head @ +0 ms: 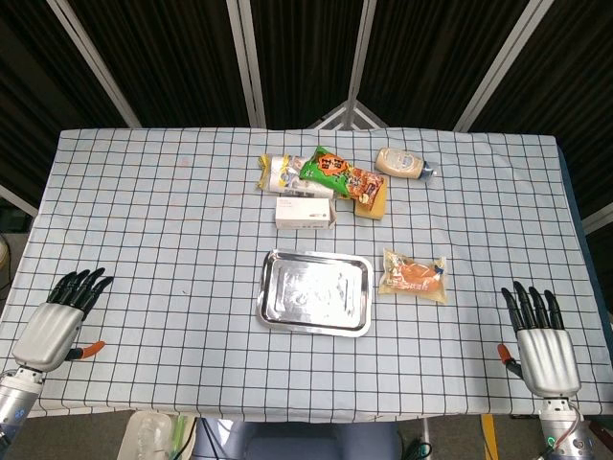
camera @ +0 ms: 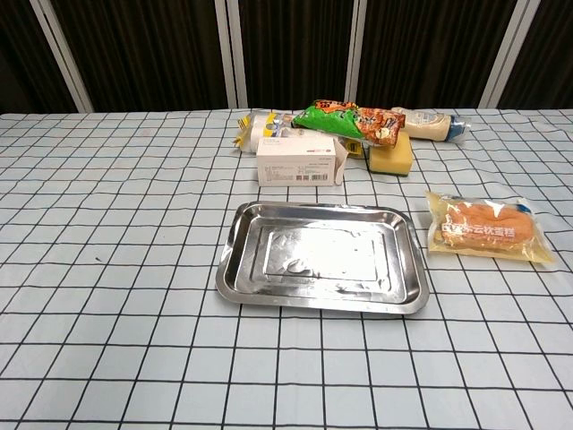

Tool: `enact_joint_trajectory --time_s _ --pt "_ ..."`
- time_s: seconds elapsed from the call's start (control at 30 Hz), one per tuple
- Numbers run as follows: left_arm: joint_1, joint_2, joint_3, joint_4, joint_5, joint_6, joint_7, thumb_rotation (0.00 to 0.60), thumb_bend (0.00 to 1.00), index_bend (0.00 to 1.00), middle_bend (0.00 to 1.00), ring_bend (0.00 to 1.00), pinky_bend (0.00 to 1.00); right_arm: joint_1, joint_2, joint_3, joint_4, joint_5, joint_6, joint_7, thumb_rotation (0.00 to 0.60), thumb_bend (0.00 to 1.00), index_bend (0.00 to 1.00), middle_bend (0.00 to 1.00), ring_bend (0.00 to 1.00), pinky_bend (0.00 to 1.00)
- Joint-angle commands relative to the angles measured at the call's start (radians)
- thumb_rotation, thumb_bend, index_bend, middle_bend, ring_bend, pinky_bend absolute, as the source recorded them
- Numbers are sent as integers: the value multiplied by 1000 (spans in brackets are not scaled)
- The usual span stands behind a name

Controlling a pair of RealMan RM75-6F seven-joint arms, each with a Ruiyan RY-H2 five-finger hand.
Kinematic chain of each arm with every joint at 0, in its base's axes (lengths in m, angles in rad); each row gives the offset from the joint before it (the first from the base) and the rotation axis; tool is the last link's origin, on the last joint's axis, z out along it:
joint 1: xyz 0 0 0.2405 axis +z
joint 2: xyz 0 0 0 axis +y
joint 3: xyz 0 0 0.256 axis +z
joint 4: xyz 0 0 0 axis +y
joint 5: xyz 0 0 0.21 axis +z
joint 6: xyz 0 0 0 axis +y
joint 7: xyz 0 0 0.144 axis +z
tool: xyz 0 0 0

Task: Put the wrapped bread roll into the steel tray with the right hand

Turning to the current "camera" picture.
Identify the white cardboard box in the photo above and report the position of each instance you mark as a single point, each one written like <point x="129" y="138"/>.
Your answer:
<point x="295" y="161"/>

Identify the yellow white wrapped snack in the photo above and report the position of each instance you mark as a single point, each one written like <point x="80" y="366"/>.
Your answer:
<point x="268" y="127"/>

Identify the light blue checked tablecloth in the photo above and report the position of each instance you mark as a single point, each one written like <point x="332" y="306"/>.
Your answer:
<point x="112" y="224"/>

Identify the green orange snack bag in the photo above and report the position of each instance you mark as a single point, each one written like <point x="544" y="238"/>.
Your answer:
<point x="340" y="121"/>

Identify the metal tray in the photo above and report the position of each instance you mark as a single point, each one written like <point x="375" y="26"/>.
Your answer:
<point x="313" y="255"/>

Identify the dark folding screen white frame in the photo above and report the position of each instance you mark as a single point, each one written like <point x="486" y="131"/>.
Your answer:
<point x="134" y="45"/>

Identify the orange clear plastic food packet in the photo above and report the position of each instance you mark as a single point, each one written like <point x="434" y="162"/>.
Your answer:
<point x="483" y="228"/>

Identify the cream sauce squeeze bottle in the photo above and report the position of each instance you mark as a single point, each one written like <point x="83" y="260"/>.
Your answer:
<point x="425" y="123"/>

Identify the yellow sponge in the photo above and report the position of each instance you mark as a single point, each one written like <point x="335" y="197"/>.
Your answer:
<point x="389" y="162"/>

